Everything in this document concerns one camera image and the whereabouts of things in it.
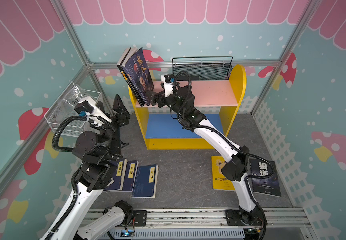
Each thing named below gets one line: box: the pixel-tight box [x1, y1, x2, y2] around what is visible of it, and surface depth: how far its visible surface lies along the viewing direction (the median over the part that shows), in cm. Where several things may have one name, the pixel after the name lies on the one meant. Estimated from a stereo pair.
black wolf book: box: [249, 158, 282, 197], surface depth 87 cm
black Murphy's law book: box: [117, 47, 146, 107], surface depth 59 cm
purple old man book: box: [121, 47, 155, 106], surface depth 64 cm
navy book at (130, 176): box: [122, 160, 139, 192], surface depth 89 cm
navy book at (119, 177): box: [103, 158, 128, 191], surface depth 87 cm
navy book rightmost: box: [131, 164, 159, 199], surface depth 87 cm
